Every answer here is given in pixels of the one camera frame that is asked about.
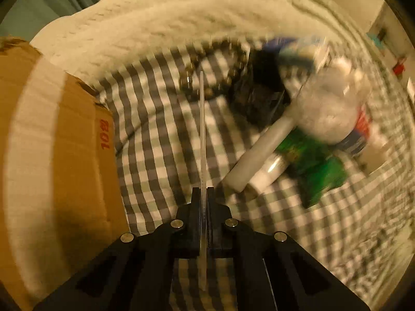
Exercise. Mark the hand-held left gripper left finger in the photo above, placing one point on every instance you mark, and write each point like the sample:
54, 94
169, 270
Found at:
194, 220

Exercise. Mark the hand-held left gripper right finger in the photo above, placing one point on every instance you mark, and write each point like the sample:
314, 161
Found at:
212, 220

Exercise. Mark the clear plastic ruler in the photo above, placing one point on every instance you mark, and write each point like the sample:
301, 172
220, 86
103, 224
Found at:
203, 155

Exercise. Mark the green medicine box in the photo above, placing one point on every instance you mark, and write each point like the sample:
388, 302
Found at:
311, 168

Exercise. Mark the brown cardboard box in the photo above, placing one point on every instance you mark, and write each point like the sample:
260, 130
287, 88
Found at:
48, 136

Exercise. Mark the silver white tube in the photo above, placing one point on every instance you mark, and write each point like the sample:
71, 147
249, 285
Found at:
269, 173

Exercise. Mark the white cylindrical bottle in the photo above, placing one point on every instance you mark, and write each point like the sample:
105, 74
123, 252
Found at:
256, 155

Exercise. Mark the checkered bed sheet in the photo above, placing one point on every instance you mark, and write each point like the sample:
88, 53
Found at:
155, 136

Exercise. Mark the black pouch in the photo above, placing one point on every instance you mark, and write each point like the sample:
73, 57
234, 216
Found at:
256, 105

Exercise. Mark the clear bag of cotton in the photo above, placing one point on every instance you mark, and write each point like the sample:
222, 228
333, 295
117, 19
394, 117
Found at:
324, 110

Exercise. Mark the black case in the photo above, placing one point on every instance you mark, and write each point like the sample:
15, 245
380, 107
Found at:
266, 71

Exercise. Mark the blue and white packet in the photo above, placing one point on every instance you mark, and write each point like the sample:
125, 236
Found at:
291, 50

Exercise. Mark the white fluffy blanket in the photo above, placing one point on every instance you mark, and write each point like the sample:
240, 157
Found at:
162, 16

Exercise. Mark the red item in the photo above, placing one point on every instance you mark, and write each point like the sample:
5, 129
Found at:
399, 68

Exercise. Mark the teal item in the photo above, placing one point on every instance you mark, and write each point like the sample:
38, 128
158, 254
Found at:
376, 40

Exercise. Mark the green curtain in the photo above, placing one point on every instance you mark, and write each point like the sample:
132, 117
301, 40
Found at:
48, 0

